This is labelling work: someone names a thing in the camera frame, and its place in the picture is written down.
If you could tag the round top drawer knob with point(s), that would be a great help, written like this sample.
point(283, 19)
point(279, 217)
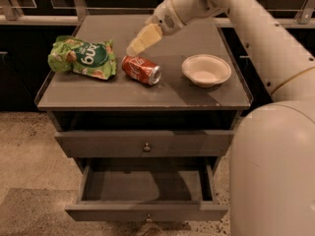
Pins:
point(147, 147)

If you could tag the open grey middle drawer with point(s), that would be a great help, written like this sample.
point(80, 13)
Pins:
point(127, 189)

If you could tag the green chip bag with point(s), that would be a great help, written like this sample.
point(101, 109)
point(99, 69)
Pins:
point(92, 59)

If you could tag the grey top drawer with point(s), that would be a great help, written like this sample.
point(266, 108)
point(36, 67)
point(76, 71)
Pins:
point(85, 144)

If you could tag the metal railing frame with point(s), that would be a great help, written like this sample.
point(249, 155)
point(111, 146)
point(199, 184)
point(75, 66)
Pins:
point(294, 14)

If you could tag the white paper bowl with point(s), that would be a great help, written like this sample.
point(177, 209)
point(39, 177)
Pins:
point(206, 71)

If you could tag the red coke can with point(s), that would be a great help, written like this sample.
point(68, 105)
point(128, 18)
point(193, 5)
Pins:
point(141, 70)

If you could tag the round drawer knob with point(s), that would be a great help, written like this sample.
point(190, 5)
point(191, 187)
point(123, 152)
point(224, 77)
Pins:
point(147, 147)
point(149, 218)

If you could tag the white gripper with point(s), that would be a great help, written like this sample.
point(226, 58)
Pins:
point(164, 18)

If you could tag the round middle drawer knob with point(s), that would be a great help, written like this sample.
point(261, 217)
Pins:
point(149, 218)

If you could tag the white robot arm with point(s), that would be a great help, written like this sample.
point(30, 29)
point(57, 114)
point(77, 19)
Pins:
point(272, 155)

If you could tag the dark background counter cabinets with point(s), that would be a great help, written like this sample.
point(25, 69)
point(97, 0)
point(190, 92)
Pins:
point(27, 84)

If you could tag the grey drawer cabinet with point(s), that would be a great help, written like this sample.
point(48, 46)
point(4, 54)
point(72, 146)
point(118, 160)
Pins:
point(203, 37)

